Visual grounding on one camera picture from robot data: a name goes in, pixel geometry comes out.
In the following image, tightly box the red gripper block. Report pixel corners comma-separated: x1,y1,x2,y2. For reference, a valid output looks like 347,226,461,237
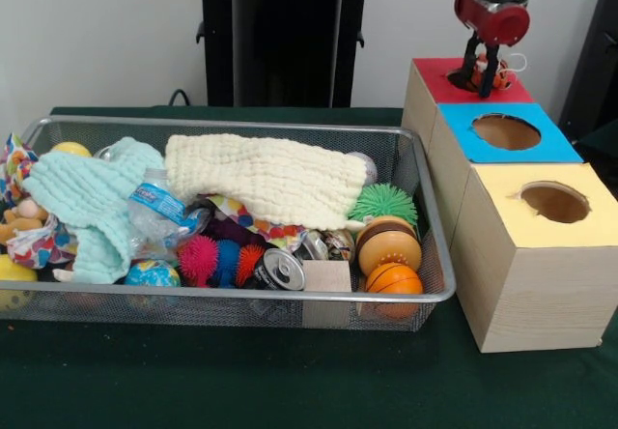
453,0,531,100

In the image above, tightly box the orange striped tiger plush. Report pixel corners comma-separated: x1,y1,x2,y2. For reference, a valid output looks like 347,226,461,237
470,50,530,91

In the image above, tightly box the yellow-brown plush toy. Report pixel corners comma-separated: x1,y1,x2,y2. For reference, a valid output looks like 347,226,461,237
0,196,50,247

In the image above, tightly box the wooden three-hole sorting box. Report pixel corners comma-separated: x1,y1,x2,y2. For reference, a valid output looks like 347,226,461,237
401,55,618,354

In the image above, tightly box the side table with green cloth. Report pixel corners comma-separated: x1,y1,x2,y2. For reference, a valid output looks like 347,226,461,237
574,118,618,164

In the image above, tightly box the green spiky rubber ball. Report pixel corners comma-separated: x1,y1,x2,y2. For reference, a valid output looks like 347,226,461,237
347,182,419,227

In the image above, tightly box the toy hamburger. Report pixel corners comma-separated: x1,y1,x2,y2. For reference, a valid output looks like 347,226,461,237
355,214,424,278

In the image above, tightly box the orange toy basketball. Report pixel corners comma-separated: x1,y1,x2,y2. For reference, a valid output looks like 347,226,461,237
364,261,425,319

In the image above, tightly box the cream waffle cloth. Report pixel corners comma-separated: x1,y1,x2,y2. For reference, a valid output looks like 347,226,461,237
163,132,366,231

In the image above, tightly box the plain wooden block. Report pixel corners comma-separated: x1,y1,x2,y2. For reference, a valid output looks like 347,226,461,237
301,259,353,329

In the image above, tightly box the black drink can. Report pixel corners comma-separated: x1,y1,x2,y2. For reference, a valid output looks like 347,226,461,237
239,247,307,292

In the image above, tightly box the red blue pink spiky toy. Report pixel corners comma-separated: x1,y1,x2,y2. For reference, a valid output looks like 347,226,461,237
177,234,267,289

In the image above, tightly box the crushed clear water bottle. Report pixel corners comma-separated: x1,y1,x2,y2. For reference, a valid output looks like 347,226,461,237
126,167,213,255

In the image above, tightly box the blue green globe ball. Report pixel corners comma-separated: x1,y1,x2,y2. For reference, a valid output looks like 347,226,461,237
123,258,183,289

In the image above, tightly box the dark green tablecloth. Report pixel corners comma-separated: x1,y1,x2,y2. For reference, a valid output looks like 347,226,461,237
0,104,618,429

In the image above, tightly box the mint waffle cloth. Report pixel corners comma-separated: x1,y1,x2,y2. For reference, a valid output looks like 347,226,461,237
22,137,168,285

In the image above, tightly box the shallow wire mesh bin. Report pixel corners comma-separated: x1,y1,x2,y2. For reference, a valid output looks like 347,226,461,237
0,114,458,333

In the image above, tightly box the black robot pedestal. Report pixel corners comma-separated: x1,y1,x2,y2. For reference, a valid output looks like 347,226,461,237
185,0,390,109

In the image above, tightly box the black cable loop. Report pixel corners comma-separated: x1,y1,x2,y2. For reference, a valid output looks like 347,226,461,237
167,88,195,108

